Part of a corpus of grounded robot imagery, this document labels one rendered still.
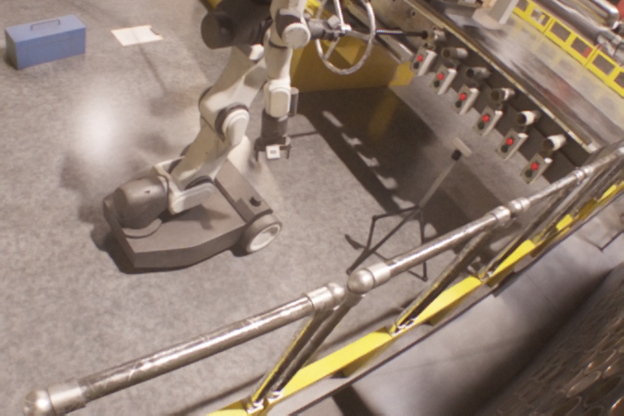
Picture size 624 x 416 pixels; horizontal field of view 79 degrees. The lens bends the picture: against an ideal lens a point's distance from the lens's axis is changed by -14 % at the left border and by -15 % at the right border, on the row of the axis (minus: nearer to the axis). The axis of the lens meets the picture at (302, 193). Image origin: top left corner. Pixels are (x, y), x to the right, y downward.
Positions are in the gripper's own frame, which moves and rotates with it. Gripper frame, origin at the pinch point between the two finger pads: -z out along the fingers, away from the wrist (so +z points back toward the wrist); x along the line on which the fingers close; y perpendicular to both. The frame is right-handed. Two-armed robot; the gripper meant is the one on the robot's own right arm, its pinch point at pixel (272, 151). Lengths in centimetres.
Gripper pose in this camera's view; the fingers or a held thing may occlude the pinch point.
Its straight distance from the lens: 155.3
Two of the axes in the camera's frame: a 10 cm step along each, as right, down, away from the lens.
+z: 1.0, -6.6, -7.5
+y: -2.0, -7.5, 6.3
